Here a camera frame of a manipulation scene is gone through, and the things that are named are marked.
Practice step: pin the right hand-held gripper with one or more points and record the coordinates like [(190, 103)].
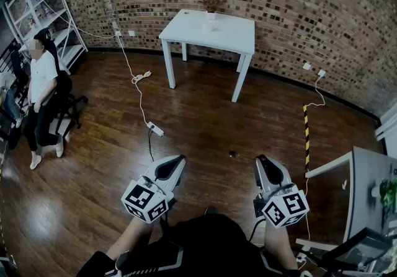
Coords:
[(285, 207)]

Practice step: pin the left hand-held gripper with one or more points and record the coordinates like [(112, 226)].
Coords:
[(144, 199)]

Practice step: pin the spoon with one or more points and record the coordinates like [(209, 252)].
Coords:
[(216, 28)]

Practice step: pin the person's right forearm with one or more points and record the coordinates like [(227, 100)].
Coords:
[(279, 244)]

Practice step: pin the person's left forearm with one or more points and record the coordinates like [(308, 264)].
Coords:
[(130, 238)]

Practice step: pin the white power strip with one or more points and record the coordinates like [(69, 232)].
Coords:
[(156, 129)]

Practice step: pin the small dark floor cap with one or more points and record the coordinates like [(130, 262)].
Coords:
[(233, 154)]

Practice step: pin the yellow black striped strip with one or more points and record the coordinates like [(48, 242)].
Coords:
[(306, 133)]

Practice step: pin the person's black clothing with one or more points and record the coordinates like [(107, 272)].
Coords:
[(211, 244)]

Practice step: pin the grey desk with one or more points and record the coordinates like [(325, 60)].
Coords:
[(369, 176)]

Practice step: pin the green plant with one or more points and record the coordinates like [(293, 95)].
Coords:
[(389, 192)]

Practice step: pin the white cabinet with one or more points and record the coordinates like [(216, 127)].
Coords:
[(387, 130)]

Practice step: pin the black office chair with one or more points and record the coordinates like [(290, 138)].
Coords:
[(65, 93)]

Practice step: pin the white table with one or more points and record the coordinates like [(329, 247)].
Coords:
[(229, 34)]

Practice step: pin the brown dried potted plant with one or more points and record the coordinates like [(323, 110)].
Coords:
[(211, 10)]

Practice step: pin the white metal shelf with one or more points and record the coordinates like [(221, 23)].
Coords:
[(66, 37)]

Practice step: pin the white wall charger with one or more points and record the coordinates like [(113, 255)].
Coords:
[(321, 73)]

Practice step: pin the white wall socket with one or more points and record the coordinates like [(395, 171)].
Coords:
[(306, 66), (131, 33)]

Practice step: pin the white wall plug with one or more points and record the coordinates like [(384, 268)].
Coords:
[(118, 33)]

